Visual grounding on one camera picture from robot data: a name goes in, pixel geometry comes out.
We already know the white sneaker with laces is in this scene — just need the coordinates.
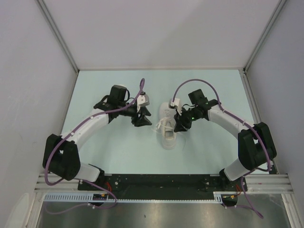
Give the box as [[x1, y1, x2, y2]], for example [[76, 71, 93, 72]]
[[153, 102, 186, 151]]

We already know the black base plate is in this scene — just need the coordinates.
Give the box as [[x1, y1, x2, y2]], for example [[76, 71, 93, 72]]
[[77, 172, 248, 201]]

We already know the purple cable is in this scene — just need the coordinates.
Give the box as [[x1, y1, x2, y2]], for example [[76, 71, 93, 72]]
[[44, 78, 146, 213], [172, 78, 274, 219]]

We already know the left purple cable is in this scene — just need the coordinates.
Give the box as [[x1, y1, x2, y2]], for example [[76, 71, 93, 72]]
[[44, 78, 146, 213]]

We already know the aluminium frame rail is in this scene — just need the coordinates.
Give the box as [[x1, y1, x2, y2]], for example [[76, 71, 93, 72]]
[[239, 69, 304, 228]]

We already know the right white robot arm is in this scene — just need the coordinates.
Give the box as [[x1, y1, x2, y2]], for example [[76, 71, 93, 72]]
[[169, 89, 277, 190]]

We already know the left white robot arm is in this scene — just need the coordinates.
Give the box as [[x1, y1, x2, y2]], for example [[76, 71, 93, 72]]
[[42, 85, 152, 190]]

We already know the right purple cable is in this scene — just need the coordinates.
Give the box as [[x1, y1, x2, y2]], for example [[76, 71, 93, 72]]
[[172, 78, 274, 219]]

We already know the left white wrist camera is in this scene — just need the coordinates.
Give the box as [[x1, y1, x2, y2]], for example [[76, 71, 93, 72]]
[[136, 94, 150, 112]]

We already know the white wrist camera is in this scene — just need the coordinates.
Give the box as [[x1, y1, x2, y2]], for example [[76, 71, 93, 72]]
[[136, 94, 150, 112], [169, 98, 182, 115]]

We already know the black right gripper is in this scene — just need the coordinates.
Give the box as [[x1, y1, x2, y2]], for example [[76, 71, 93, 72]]
[[173, 106, 200, 133]]

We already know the grey slotted cable duct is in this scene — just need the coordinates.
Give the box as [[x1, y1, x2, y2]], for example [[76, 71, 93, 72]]
[[44, 192, 236, 204]]

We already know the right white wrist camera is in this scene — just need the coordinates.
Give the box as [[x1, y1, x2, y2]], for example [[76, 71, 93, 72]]
[[169, 98, 182, 115]]

